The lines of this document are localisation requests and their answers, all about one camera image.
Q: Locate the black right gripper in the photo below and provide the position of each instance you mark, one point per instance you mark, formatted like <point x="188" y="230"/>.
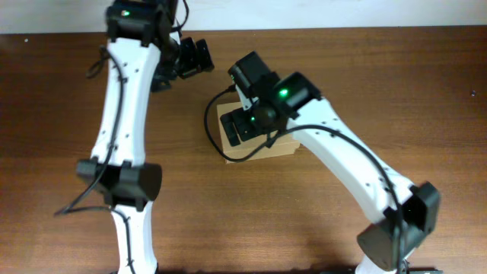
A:
<point x="239" y="124"/>

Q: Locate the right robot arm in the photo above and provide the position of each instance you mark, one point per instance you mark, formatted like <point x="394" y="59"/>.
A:
<point x="401" y="213"/>

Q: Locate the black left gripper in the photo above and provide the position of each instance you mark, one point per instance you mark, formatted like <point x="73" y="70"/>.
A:
<point x="189" y="63"/>

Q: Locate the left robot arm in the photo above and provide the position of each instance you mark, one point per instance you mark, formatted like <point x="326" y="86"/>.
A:
<point x="144" y="53"/>

